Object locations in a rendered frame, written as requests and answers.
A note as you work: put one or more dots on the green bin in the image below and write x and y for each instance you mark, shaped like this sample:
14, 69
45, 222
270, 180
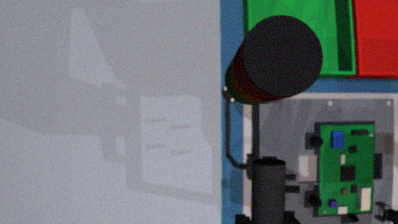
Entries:
331, 20

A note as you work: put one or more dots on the green circuit board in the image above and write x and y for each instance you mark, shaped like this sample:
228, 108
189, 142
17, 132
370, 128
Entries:
346, 169

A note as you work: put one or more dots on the red bin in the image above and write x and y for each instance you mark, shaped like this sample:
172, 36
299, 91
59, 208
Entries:
375, 28

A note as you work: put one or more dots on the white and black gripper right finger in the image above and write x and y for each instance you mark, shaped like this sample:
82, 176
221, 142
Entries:
290, 219

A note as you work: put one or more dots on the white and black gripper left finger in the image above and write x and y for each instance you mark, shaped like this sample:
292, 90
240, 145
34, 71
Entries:
242, 219

